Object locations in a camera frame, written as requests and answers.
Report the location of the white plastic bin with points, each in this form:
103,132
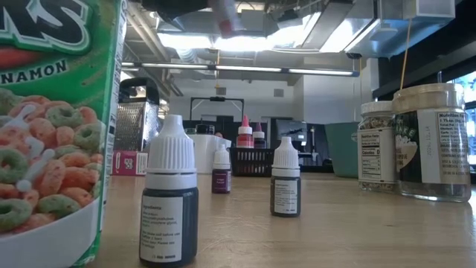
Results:
206,152

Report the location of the pink snack box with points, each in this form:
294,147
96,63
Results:
128,163

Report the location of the small black plastic basket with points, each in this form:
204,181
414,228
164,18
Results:
253,162

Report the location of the small purple dropper bottle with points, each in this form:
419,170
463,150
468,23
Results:
221,182

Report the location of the teal plastic bin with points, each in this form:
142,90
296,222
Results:
340,149

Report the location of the white-lidded spice jar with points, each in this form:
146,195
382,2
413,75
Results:
375,156

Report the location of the long linear ceiling light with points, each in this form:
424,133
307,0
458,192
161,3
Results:
245,68

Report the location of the person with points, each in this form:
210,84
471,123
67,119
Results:
219,135

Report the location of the green cereal box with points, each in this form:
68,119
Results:
56,111

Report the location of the dark background workstation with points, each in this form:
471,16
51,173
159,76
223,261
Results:
294,130

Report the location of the grey wall vent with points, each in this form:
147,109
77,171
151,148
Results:
221,91
278,92

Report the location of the black background gantry frame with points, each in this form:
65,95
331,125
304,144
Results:
217,98

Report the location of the pale overhead duct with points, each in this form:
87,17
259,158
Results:
390,35

